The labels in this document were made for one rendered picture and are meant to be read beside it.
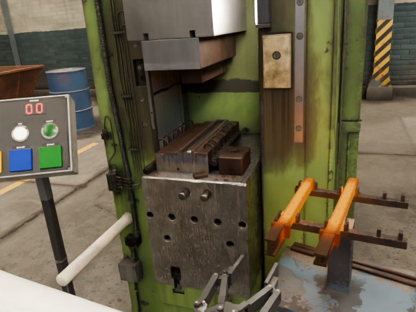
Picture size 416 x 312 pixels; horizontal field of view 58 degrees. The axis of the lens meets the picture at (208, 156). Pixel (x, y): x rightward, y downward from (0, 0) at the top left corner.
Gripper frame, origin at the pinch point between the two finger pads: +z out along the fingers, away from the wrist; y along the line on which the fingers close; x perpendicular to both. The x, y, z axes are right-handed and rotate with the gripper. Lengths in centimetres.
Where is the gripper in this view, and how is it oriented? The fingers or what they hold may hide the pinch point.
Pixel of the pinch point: (255, 272)
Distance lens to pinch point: 82.7
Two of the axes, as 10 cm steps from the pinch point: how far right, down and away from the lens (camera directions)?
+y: 8.9, 0.9, -4.5
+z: 4.6, -3.3, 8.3
